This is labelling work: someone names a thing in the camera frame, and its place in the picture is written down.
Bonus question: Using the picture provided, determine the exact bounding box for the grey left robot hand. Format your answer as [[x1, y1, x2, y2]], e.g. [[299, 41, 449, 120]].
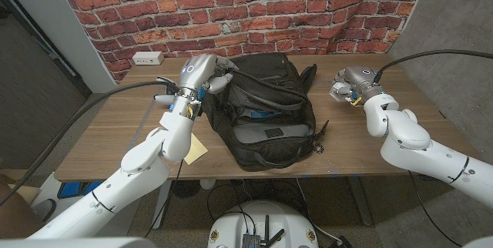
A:
[[169, 53, 239, 114]]

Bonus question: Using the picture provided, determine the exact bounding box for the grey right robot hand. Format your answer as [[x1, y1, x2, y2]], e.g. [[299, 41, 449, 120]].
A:
[[329, 65, 386, 106]]

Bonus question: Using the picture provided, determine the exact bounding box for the white package box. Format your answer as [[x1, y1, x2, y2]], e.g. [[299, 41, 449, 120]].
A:
[[329, 82, 350, 103]]

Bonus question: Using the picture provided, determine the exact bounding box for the black backpack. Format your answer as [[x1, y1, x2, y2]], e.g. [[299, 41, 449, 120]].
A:
[[200, 51, 329, 173]]

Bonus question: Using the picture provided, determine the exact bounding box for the yellow sticky note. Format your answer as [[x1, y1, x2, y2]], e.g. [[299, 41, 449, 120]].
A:
[[183, 132, 209, 166]]

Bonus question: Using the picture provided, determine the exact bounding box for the white game controller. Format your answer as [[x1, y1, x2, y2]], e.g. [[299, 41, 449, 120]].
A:
[[153, 76, 180, 106]]

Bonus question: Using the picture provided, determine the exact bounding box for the white power strip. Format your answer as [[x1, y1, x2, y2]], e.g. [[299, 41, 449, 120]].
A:
[[132, 51, 165, 66]]

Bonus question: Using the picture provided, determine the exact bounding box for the blue snack bag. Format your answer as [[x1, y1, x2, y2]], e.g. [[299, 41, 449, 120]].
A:
[[250, 109, 282, 120]]

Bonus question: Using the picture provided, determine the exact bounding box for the grey table leg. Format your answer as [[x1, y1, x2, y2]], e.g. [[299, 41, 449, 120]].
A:
[[347, 176, 374, 226]]

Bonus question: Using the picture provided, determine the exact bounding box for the white table leg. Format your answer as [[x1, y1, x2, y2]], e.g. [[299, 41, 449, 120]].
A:
[[151, 180, 173, 230]]

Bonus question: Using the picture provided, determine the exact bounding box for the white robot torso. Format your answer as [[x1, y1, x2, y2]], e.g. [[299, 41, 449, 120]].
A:
[[207, 200, 320, 248]]

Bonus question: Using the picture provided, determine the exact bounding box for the dark grey door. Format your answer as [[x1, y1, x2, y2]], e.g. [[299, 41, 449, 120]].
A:
[[0, 0, 92, 169]]

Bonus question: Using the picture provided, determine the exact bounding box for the blue floor item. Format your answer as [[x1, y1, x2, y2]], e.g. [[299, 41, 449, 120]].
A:
[[57, 181, 97, 199]]

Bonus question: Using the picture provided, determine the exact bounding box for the person in brown trousers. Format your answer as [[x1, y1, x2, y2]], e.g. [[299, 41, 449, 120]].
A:
[[0, 174, 43, 238]]

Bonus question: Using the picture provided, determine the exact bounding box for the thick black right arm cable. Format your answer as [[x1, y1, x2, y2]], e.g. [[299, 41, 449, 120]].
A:
[[372, 49, 493, 85]]

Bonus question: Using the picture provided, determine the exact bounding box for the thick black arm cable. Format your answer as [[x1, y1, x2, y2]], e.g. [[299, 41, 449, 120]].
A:
[[372, 49, 493, 85], [0, 80, 173, 206]]

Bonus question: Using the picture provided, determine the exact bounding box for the printed brick wall backdrop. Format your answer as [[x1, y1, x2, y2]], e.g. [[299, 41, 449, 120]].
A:
[[53, 0, 431, 83]]

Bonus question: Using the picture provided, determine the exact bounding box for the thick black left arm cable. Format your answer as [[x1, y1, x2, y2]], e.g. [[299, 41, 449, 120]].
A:
[[0, 80, 173, 206]]

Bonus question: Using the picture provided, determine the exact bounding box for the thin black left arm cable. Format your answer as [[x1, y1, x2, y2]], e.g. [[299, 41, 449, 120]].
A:
[[144, 159, 184, 238]]

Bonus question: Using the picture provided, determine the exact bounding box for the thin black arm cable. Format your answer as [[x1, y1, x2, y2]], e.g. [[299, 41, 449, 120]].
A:
[[407, 170, 463, 247], [144, 159, 184, 238]]

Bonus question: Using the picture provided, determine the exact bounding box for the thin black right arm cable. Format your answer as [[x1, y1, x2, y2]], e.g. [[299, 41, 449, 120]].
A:
[[407, 170, 463, 247]]

